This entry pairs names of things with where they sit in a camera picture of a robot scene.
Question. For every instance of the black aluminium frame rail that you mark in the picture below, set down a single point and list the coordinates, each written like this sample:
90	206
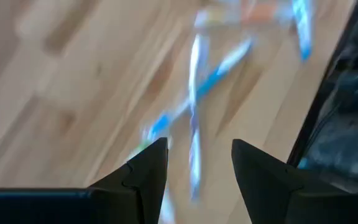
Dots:
325	90

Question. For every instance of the orange white wrapped toothbrush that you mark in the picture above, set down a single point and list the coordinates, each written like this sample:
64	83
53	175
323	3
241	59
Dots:
259	11

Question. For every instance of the blue white toothbrush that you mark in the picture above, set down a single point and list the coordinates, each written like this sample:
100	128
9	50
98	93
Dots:
210	81
194	155
303	31

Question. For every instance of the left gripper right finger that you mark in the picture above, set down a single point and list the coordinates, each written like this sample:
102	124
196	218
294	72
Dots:
291	199

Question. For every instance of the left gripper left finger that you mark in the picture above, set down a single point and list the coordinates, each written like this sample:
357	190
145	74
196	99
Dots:
104	202

